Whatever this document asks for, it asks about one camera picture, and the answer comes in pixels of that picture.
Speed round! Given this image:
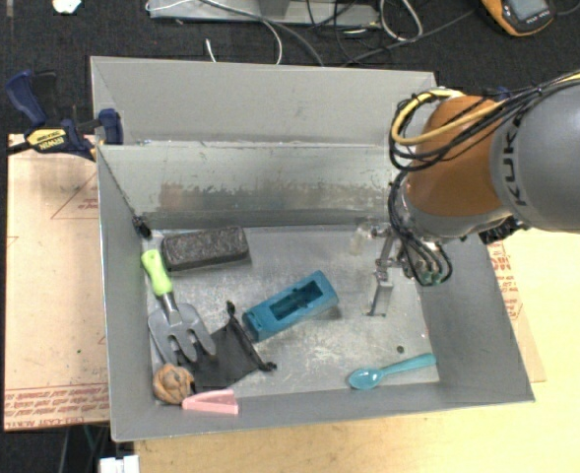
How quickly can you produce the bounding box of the teal plastic spoon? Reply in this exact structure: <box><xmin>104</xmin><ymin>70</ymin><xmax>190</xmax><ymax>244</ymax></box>
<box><xmin>347</xmin><ymin>352</ymin><xmax>438</xmax><ymax>391</ymax></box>

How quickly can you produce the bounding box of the teal hollow plastic block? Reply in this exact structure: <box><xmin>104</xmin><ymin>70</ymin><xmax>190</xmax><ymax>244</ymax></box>
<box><xmin>241</xmin><ymin>269</ymin><xmax>341</xmax><ymax>344</ymax></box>

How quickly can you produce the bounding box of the brown toy pastry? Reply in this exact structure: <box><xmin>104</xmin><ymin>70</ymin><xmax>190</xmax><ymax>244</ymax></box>
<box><xmin>152</xmin><ymin>362</ymin><xmax>196</xmax><ymax>406</ymax></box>

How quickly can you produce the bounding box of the grey metal bin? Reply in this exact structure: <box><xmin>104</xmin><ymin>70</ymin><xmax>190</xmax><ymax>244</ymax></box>
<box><xmin>90</xmin><ymin>55</ymin><xmax>537</xmax><ymax>443</ymax></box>

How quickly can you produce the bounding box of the pink wedge block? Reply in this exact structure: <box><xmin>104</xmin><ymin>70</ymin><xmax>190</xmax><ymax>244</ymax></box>
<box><xmin>180</xmin><ymin>387</ymin><xmax>240</xmax><ymax>418</ymax></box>

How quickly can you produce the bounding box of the green-handled grey garden fork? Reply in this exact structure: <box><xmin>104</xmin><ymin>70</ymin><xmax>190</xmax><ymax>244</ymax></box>
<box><xmin>140</xmin><ymin>248</ymin><xmax>218</xmax><ymax>365</ymax></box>

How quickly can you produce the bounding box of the black cloth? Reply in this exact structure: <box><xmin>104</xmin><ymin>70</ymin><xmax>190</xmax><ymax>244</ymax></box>
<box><xmin>178</xmin><ymin>301</ymin><xmax>278</xmax><ymax>394</ymax></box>

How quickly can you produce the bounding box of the dark grey flat block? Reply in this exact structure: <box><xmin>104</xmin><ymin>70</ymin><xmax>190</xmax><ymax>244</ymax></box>
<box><xmin>160</xmin><ymin>226</ymin><xmax>252</xmax><ymax>272</ymax></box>

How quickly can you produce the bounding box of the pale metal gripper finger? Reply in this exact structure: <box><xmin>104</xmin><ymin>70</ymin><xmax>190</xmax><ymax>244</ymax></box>
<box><xmin>368</xmin><ymin>261</ymin><xmax>396</xmax><ymax>317</ymax></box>
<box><xmin>350</xmin><ymin>228</ymin><xmax>370</xmax><ymax>258</ymax></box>

